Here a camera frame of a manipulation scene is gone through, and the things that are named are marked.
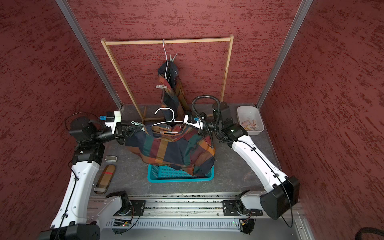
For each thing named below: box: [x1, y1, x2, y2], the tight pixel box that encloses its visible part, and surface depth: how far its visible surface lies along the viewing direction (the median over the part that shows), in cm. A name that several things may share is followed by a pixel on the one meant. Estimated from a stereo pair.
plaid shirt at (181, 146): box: [125, 122, 216, 177], surface depth 71 cm
